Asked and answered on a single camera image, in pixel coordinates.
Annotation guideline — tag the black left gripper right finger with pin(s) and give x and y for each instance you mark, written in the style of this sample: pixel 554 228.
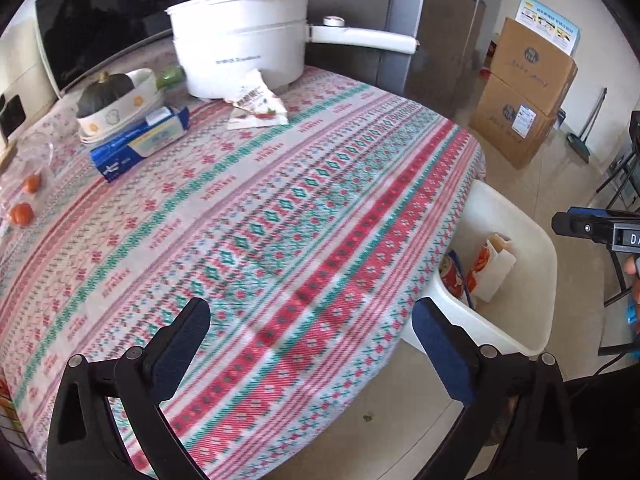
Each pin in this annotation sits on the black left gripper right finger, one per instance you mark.
pixel 539 442

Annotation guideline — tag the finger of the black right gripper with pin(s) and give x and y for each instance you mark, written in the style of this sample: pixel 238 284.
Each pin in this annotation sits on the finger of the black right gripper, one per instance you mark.
pixel 584 223

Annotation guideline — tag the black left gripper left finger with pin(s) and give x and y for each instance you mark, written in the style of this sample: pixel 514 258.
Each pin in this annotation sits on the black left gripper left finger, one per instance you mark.
pixel 84 440

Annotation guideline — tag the red white torn carton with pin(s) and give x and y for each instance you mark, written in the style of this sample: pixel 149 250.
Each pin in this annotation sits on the red white torn carton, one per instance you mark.
pixel 492 265

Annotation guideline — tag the red drink can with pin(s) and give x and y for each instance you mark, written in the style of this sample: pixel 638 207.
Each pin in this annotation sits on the red drink can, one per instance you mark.
pixel 451 274

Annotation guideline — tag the white printed snack wrapper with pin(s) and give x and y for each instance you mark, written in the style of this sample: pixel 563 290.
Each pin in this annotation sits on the white printed snack wrapper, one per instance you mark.
pixel 254 105

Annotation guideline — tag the white trash bin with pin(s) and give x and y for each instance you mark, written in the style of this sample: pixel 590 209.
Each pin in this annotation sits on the white trash bin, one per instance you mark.
pixel 503 292

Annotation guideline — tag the person's right hand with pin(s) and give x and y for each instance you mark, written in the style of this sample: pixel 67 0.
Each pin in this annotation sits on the person's right hand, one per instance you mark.
pixel 632 268

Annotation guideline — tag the broom with dustpan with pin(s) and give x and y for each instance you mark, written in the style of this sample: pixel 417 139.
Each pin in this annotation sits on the broom with dustpan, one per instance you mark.
pixel 578 142

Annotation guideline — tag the lower cardboard box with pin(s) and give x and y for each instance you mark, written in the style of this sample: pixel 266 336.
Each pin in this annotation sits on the lower cardboard box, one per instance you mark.
pixel 510 123

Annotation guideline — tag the cardboard box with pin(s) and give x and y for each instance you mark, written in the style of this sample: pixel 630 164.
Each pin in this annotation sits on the cardboard box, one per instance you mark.
pixel 533 66
pixel 510 123

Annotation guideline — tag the upper cardboard box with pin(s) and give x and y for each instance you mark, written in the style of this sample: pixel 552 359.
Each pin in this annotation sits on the upper cardboard box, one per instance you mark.
pixel 533 66

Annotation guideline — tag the orange tangerine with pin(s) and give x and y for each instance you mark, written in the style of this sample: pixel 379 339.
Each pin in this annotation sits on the orange tangerine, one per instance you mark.
pixel 31 184
pixel 22 214

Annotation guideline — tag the blue white leaflet box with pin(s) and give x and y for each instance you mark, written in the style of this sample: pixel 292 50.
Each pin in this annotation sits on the blue white leaflet box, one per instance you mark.
pixel 548 24

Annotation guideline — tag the patterned tablecloth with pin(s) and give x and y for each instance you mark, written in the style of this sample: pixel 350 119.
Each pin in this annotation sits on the patterned tablecloth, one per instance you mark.
pixel 310 242

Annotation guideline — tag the clear plastic bag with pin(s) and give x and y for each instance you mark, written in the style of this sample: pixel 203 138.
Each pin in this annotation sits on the clear plastic bag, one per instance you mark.
pixel 33 155

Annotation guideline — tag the blue cling film box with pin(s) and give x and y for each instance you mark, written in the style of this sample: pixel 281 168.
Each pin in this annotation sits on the blue cling film box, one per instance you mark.
pixel 156 131

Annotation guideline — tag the grey refrigerator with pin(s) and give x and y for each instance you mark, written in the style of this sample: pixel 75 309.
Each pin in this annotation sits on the grey refrigerator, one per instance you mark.
pixel 453 37

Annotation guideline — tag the white stacked plates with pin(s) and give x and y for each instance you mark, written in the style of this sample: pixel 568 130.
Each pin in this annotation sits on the white stacked plates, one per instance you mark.
pixel 139 116

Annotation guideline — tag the white floral bowl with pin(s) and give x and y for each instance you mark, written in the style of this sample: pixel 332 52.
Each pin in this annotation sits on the white floral bowl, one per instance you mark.
pixel 143 93

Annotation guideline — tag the dark green pumpkin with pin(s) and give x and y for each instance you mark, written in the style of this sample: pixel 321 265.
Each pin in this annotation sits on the dark green pumpkin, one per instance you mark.
pixel 101 93

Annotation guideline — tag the green vegetable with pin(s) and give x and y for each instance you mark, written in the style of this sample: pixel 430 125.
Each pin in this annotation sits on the green vegetable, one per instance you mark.
pixel 170 77

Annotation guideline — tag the white electric cooking pot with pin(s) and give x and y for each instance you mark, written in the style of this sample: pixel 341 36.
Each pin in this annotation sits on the white electric cooking pot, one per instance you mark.
pixel 217 41

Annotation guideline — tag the black microwave oven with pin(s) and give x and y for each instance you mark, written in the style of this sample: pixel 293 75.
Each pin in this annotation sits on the black microwave oven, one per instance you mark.
pixel 79 36

